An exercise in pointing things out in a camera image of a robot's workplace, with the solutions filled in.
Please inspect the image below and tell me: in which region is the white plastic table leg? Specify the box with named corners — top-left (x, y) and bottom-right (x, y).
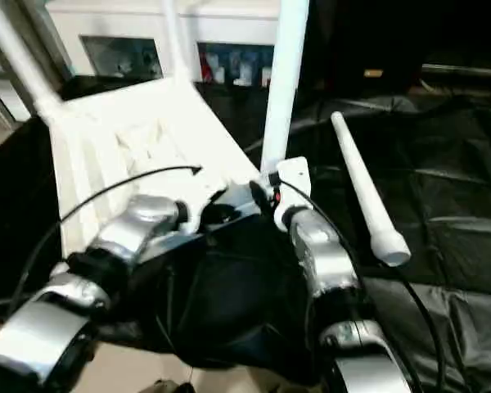
top-left (160, 0), bottom-right (193, 83)
top-left (331, 111), bottom-right (412, 268)
top-left (260, 0), bottom-right (310, 174)
top-left (0, 0), bottom-right (65, 124)

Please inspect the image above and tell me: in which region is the black table mat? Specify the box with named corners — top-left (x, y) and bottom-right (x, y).
top-left (0, 74), bottom-right (491, 386)

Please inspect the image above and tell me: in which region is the black left robot foot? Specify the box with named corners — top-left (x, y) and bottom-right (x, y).
top-left (151, 380), bottom-right (196, 393)

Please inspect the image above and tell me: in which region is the white display cabinet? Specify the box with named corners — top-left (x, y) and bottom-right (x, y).
top-left (45, 0), bottom-right (281, 87)

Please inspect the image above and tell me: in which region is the black cabinet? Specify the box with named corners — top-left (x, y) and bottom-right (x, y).
top-left (299, 0), bottom-right (491, 103)

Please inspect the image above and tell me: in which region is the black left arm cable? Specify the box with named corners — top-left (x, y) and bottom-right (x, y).
top-left (4, 164), bottom-right (204, 320)

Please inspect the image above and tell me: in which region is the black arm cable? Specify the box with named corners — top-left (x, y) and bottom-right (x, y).
top-left (278, 178), bottom-right (447, 393)
top-left (4, 164), bottom-right (204, 320)

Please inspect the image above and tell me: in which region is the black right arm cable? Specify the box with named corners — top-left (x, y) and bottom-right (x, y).
top-left (278, 178), bottom-right (447, 393)

